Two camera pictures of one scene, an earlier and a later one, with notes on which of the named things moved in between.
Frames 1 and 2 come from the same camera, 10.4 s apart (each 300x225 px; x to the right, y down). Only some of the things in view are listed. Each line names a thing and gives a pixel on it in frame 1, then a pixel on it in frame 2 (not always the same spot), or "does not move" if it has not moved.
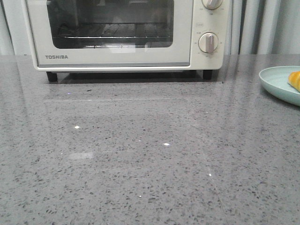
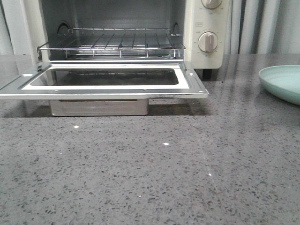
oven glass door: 110,33 to 103,88
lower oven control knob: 208,42 does not move
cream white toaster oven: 126,35 does not move
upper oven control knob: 212,4 does not move
